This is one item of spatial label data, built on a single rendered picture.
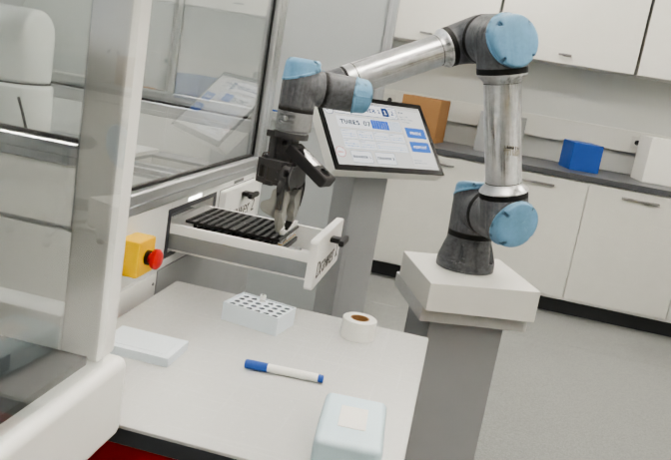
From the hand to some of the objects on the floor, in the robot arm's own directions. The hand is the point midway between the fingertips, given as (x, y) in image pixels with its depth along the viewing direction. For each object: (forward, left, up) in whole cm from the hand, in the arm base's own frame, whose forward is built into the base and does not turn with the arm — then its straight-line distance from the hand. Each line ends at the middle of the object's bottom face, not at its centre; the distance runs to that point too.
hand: (286, 226), depth 152 cm
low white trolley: (+11, +28, -94) cm, 99 cm away
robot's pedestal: (-50, -20, -96) cm, 110 cm away
